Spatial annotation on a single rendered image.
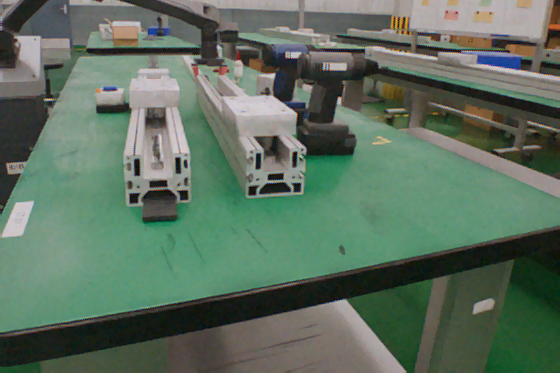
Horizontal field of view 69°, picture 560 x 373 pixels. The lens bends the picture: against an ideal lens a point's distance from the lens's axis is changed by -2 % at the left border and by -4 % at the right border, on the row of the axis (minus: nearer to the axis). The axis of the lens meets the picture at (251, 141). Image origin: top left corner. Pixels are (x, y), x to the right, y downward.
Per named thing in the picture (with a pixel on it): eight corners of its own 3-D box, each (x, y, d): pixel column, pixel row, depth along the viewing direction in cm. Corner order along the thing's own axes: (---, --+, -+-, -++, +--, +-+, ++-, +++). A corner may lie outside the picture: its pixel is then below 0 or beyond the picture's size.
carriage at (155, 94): (133, 104, 108) (131, 78, 106) (176, 103, 110) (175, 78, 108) (130, 120, 93) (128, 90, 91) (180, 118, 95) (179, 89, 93)
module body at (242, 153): (196, 100, 144) (196, 75, 141) (225, 99, 146) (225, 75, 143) (245, 198, 69) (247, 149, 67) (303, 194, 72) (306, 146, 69)
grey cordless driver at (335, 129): (290, 145, 98) (296, 49, 91) (372, 145, 100) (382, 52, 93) (297, 156, 90) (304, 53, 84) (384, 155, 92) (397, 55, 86)
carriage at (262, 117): (221, 128, 89) (221, 96, 87) (271, 126, 91) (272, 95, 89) (235, 152, 74) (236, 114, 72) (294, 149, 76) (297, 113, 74)
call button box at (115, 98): (99, 107, 129) (97, 87, 127) (131, 106, 131) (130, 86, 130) (96, 113, 122) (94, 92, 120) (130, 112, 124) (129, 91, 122)
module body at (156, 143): (139, 101, 139) (138, 75, 137) (169, 100, 142) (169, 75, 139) (126, 206, 65) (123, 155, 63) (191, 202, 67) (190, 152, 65)
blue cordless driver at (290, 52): (257, 122, 117) (260, 42, 110) (319, 118, 124) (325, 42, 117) (268, 129, 110) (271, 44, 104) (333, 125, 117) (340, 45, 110)
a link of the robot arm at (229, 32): (204, 4, 137) (204, 23, 133) (239, 5, 138) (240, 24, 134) (204, 29, 147) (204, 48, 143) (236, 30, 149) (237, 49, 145)
